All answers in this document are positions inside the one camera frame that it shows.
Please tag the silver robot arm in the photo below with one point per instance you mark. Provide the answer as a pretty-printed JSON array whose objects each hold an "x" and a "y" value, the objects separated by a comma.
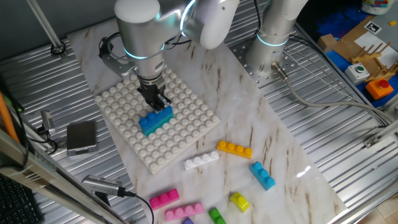
[{"x": 140, "y": 34}]

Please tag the purple two-stud block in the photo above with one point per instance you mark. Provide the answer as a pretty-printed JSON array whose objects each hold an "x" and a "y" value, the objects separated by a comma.
[{"x": 187, "y": 221}]

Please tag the aluminium frame bar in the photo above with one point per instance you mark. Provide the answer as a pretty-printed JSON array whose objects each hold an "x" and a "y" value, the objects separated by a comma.
[{"x": 31, "y": 168}]

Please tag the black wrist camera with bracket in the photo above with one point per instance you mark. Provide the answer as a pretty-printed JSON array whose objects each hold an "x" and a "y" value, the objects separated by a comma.
[{"x": 115, "y": 63}]

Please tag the metal stand pole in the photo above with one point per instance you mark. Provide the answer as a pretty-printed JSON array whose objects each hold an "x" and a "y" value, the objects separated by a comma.
[{"x": 46, "y": 26}]

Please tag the blue four-stud block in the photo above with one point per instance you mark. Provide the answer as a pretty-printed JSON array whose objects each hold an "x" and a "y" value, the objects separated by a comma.
[{"x": 150, "y": 120}]

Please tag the green two-stud block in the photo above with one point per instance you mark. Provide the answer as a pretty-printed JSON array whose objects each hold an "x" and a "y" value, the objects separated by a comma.
[{"x": 216, "y": 216}]

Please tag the wooden peg rack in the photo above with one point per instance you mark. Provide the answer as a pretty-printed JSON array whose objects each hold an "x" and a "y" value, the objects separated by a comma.
[{"x": 362, "y": 57}]

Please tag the light blue three-stud block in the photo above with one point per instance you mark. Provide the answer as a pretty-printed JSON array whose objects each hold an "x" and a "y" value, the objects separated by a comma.
[{"x": 262, "y": 177}]

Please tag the teal four-stud block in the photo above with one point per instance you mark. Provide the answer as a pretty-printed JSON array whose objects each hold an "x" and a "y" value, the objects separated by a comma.
[{"x": 158, "y": 125}]

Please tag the aluminium corner bracket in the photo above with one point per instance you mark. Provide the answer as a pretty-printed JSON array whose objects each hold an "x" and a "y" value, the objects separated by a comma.
[{"x": 372, "y": 141}]

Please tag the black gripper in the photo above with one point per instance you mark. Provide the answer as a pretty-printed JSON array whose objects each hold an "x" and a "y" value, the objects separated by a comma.
[{"x": 152, "y": 88}]

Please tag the orange-yellow four-stud block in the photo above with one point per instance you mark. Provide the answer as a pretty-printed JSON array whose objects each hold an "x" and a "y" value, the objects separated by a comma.
[{"x": 234, "y": 149}]

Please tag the white green-button box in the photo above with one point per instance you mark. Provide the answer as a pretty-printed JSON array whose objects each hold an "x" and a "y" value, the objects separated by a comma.
[{"x": 356, "y": 74}]

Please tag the small cardboard box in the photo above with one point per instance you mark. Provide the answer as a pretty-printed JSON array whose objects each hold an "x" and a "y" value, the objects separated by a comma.
[{"x": 326, "y": 43}]

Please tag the black keyboard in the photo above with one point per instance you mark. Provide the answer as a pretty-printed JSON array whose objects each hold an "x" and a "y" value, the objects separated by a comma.
[{"x": 15, "y": 205}]

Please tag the small silver camera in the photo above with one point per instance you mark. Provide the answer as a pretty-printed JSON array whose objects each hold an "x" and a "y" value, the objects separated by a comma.
[{"x": 47, "y": 121}]

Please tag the orange emergency stop box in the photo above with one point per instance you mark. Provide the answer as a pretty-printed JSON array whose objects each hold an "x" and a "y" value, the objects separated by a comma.
[{"x": 377, "y": 90}]

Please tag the white marble board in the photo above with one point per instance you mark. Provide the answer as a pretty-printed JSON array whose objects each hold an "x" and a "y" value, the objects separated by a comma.
[{"x": 242, "y": 109}]

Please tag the large silver camera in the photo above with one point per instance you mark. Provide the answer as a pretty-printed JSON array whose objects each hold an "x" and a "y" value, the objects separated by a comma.
[{"x": 102, "y": 185}]

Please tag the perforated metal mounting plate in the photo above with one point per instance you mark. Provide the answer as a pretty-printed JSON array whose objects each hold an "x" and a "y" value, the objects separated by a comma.
[{"x": 289, "y": 67}]

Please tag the grey board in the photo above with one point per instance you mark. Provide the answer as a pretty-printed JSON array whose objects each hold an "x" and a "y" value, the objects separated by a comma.
[{"x": 387, "y": 37}]

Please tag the brown cardboard sheet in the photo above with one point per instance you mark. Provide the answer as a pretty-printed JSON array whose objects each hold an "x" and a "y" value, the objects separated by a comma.
[{"x": 345, "y": 46}]

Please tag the black camera clamp mount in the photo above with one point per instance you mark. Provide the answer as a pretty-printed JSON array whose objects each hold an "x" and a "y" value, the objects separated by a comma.
[{"x": 51, "y": 144}]

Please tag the white studded baseplate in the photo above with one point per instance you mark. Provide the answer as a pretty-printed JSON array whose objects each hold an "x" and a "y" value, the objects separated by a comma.
[{"x": 180, "y": 140}]

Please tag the magenta three-stud block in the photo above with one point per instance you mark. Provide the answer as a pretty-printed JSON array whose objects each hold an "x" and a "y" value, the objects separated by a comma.
[{"x": 164, "y": 199}]

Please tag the yellow two-stud block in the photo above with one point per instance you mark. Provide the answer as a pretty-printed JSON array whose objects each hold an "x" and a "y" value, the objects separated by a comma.
[{"x": 240, "y": 203}]

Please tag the light pink four-stud block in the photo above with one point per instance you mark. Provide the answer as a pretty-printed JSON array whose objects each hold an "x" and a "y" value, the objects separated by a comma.
[{"x": 183, "y": 213}]

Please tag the white paper sheet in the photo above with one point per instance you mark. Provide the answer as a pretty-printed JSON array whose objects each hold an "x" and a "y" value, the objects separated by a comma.
[{"x": 367, "y": 40}]

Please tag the white four-stud block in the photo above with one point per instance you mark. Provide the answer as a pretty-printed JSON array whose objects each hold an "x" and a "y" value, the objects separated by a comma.
[{"x": 200, "y": 161}]

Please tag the black-white fiducial tag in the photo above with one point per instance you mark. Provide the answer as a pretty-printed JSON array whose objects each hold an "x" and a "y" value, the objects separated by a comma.
[{"x": 372, "y": 27}]

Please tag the clear container of bricks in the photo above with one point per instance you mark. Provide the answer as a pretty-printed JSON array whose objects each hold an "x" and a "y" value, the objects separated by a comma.
[{"x": 376, "y": 6}]

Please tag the silver digital scale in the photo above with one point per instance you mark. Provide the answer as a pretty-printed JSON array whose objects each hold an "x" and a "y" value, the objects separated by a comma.
[{"x": 81, "y": 137}]

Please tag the small yellow brick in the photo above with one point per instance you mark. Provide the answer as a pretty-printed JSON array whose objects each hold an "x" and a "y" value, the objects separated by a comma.
[{"x": 392, "y": 23}]

